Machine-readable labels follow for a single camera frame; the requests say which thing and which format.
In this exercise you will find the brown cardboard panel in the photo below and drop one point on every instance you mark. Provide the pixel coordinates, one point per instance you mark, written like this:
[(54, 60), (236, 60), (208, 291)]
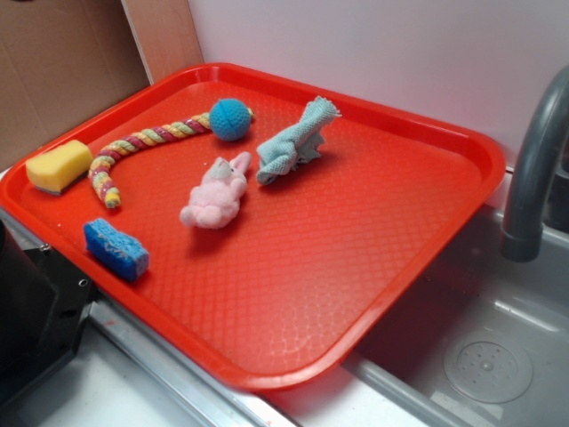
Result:
[(63, 62)]

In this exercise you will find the red plastic tray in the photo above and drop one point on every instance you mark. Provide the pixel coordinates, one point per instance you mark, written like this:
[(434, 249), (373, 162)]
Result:
[(311, 262)]

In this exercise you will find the light blue crumpled cloth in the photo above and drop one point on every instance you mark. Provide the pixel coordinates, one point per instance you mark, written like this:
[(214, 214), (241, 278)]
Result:
[(297, 144)]

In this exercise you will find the grey toy sink basin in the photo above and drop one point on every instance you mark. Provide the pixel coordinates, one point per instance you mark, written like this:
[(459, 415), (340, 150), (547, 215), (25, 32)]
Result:
[(475, 341)]

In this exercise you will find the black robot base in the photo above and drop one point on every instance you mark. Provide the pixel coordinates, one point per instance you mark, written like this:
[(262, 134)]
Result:
[(45, 299)]

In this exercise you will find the multicolour braided rope toy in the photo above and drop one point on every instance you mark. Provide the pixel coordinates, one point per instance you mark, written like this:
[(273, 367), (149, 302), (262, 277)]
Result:
[(99, 171)]

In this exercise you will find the pink plush bunny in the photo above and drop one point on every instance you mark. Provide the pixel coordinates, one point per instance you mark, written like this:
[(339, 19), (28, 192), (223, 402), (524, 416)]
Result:
[(215, 202)]

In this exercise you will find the blue sponge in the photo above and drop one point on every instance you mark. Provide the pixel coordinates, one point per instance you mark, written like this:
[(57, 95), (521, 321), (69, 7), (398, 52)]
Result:
[(121, 253)]

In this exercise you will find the yellow sponge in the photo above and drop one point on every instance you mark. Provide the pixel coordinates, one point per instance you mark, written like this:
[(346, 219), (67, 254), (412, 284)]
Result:
[(55, 170)]

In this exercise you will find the blue rubber ball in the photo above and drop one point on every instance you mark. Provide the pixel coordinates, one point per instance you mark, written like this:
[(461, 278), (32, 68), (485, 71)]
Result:
[(230, 119)]

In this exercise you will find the grey toy faucet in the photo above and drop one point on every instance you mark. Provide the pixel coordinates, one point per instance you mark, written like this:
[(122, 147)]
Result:
[(538, 192)]

